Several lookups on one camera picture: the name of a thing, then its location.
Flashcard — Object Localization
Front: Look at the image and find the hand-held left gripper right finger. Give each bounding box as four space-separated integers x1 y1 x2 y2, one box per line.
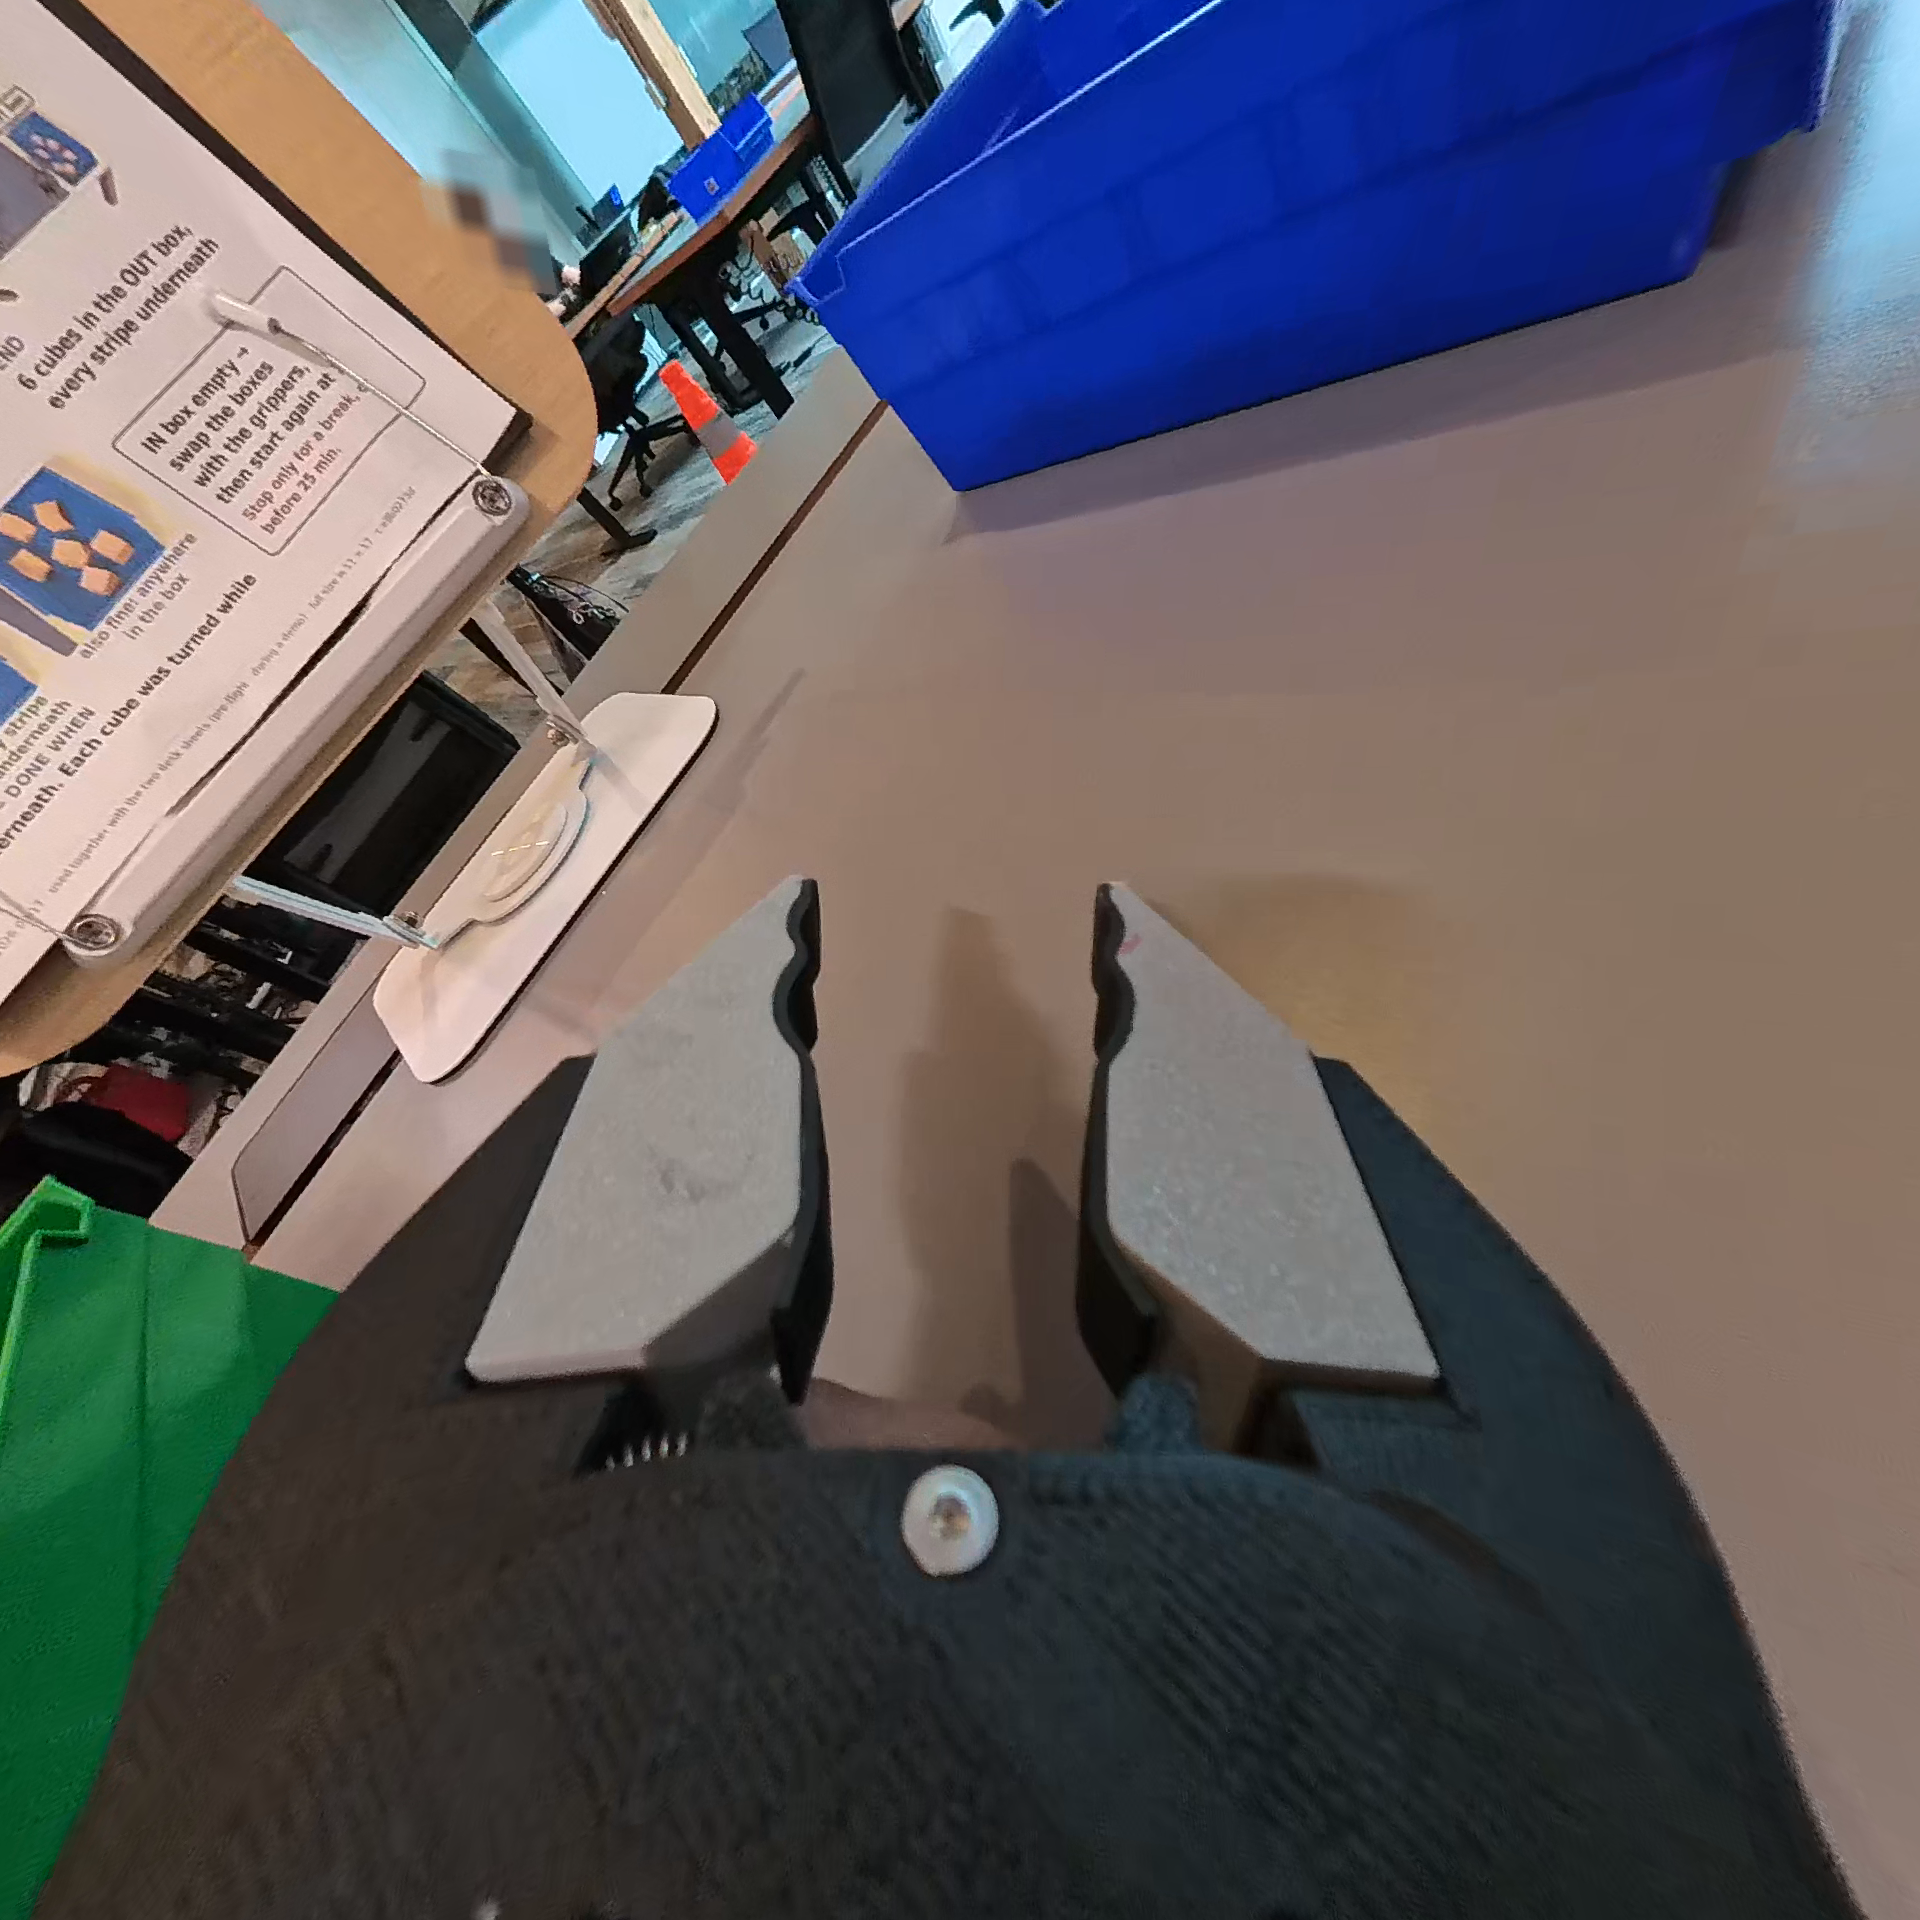
1076 879 1442 1445

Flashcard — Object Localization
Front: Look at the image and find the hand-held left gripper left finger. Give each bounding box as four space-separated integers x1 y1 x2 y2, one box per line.
464 875 836 1402

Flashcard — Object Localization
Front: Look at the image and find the green plastic bin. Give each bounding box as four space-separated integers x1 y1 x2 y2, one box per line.
0 1177 348 1920

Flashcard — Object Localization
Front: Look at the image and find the blue plastic bin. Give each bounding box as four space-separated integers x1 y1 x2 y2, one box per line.
787 0 1841 493

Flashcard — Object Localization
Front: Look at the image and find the instruction sheet on stand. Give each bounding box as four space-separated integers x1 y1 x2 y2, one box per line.
0 0 721 1085

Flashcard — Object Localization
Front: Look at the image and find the orange traffic cone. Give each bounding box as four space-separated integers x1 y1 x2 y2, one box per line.
661 356 758 484

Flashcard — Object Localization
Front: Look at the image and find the printed instruction sheet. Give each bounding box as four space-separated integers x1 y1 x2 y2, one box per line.
0 0 530 1010

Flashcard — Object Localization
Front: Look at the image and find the black office chair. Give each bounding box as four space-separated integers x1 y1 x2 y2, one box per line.
574 306 669 506
773 0 945 129

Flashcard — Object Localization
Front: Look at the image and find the small blue storage bin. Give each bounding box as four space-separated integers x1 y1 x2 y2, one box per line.
668 93 782 214

